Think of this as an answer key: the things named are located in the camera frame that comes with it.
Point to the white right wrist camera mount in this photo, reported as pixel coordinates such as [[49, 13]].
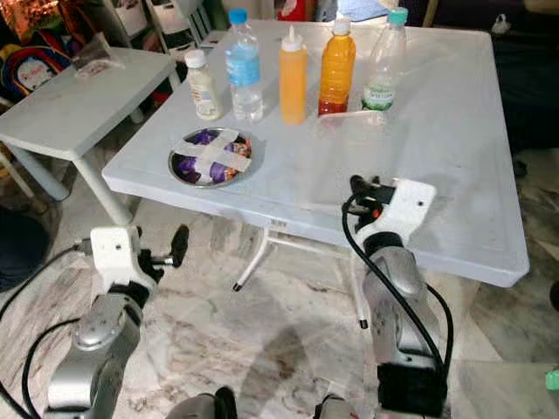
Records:
[[410, 205]]

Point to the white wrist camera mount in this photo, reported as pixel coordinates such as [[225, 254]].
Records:
[[410, 205], [115, 253]]

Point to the green-capped clear plastic bottle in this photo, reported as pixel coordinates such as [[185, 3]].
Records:
[[384, 65]]

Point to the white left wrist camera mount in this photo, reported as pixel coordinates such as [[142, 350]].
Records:
[[115, 253]]

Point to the small white-capped cream bottle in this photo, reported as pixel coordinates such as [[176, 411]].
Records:
[[203, 92]]

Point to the small green object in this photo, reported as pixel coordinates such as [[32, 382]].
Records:
[[553, 380]]

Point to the round steel plate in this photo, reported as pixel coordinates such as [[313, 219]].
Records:
[[179, 173]]

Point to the robot right leg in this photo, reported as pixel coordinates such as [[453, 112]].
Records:
[[336, 408]]

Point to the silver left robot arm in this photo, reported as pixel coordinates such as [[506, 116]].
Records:
[[96, 349]]

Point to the clear plastic packet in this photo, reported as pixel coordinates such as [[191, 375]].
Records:
[[98, 57]]

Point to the taped purple snack packet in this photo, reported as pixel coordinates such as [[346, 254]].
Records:
[[211, 155]]

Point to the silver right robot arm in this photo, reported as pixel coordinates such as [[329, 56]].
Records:
[[397, 323]]

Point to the gold foil wrapping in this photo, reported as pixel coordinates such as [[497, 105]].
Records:
[[39, 16]]

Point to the colourful printed bag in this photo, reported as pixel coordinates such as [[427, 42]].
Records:
[[31, 68]]

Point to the white-capped orange juice bottle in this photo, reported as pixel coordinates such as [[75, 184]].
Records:
[[337, 74]]

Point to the blue-capped clear water bottle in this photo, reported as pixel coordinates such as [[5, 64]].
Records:
[[244, 74]]

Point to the orange squeeze bottle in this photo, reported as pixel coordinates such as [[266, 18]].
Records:
[[293, 83]]

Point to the small white plastic table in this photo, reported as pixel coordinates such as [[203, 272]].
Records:
[[70, 109]]

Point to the large white plastic table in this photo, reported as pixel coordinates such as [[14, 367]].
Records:
[[428, 140]]

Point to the dark blue cushion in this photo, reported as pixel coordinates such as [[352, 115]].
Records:
[[19, 249]]

